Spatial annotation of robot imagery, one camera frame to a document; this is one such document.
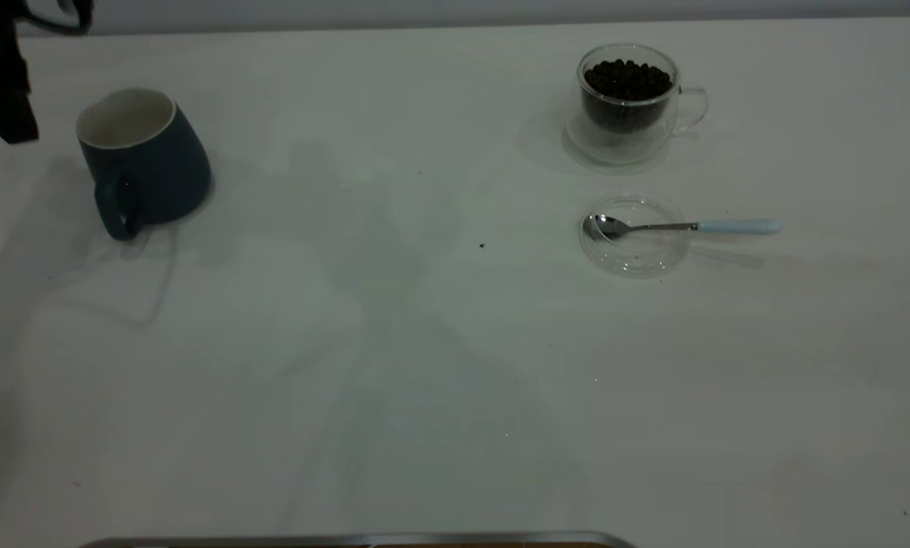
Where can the dark grey ceramic mug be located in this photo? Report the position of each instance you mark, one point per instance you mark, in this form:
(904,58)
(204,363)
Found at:
(165,167)

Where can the pile of coffee beans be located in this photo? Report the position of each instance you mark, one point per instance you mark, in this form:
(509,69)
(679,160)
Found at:
(626,84)

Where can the clear glass saucer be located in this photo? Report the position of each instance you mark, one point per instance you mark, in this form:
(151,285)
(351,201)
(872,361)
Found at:
(637,259)

